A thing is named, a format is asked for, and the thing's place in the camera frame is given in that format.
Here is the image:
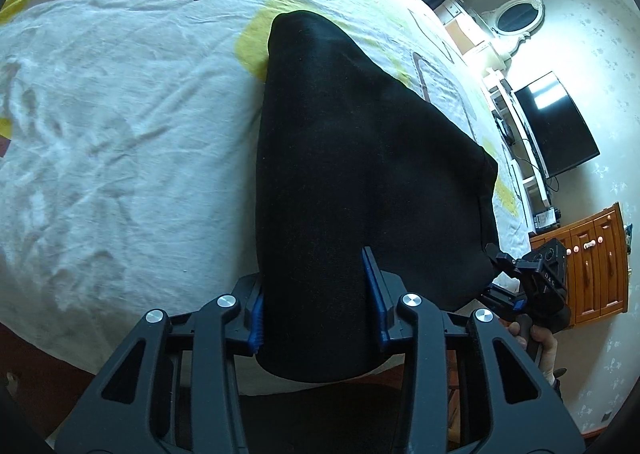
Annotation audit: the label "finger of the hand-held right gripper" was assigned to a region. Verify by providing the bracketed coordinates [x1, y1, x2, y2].
[482, 243, 527, 281]
[479, 285, 527, 323]

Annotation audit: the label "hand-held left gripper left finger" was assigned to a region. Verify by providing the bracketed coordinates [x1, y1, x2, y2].
[54, 274, 266, 454]

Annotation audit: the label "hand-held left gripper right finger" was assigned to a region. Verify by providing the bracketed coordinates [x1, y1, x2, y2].
[361, 246, 586, 454]

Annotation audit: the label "black studded pants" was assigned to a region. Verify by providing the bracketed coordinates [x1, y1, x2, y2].
[252, 10, 500, 383]

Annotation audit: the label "person's right hand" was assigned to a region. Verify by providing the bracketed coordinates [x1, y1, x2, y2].
[507, 321, 559, 386]

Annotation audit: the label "orange wooden cabinet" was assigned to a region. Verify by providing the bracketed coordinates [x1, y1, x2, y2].
[529, 202, 629, 325]

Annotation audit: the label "black set-top box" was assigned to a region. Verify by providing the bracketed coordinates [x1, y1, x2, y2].
[532, 206, 562, 231]

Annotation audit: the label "white television stand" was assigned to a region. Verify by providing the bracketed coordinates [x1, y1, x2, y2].
[482, 68, 562, 231]

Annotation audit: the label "black flat television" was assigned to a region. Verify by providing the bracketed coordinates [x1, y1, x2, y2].
[514, 71, 601, 179]

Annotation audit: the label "white patterned bed sheet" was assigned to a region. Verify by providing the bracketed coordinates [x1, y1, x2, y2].
[0, 0, 533, 397]

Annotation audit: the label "white vanity dresser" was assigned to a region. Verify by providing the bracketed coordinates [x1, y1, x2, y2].
[434, 0, 507, 67]

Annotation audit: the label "white oval vanity mirror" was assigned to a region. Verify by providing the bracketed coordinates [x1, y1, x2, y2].
[482, 0, 545, 54]

